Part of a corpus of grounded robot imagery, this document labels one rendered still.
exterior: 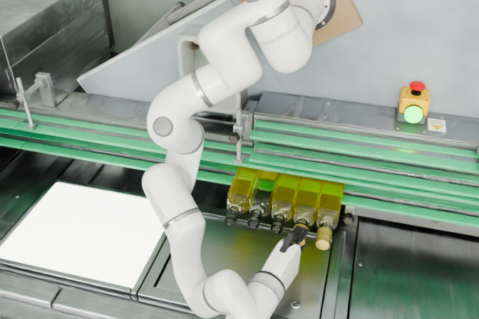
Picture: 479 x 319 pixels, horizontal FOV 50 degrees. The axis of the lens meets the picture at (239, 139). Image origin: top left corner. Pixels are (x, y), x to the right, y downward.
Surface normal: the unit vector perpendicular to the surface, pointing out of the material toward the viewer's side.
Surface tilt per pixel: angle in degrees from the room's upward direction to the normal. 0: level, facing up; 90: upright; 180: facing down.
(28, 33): 90
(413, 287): 90
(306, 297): 90
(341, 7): 0
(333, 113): 90
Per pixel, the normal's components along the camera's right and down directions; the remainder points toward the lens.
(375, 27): -0.26, 0.56
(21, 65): 0.97, 0.14
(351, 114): 0.00, -0.82
